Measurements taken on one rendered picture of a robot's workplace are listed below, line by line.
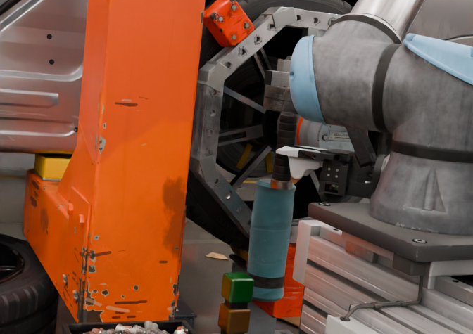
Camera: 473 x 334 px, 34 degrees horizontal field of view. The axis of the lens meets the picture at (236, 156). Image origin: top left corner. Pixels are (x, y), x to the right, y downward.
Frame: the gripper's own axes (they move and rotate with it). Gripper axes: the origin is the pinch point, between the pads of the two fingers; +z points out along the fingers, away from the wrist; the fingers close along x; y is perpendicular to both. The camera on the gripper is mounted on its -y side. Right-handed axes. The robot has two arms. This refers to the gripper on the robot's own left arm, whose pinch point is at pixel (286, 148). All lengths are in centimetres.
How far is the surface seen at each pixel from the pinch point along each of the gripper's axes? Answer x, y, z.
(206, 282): 161, 83, 80
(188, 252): 201, 83, 107
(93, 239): -40.4, 14.7, 18.1
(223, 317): -37.3, 23.7, -4.5
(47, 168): -2, 12, 54
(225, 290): -37.0, 19.3, -4.3
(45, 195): -12, 16, 48
